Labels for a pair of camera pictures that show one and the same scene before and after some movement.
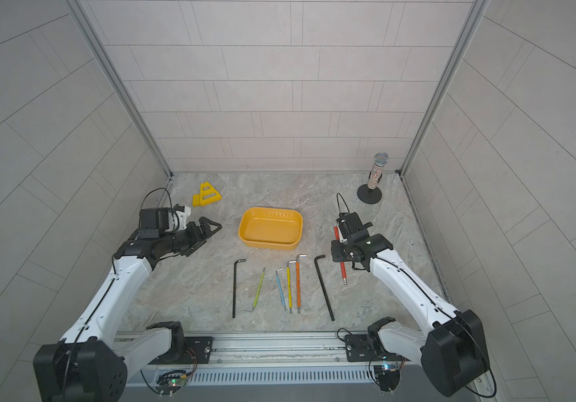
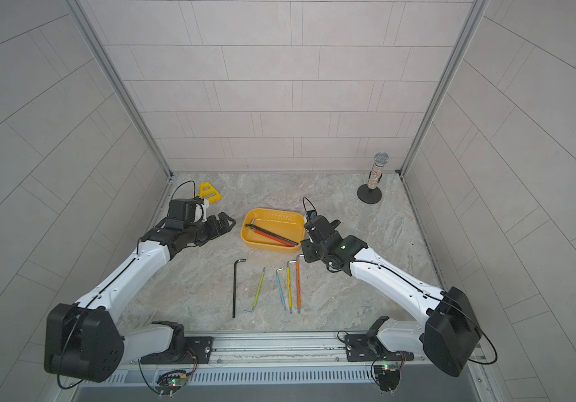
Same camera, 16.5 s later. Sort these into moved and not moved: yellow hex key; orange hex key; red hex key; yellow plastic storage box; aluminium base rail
Moved: red hex key
Not moved: yellow plastic storage box; orange hex key; aluminium base rail; yellow hex key
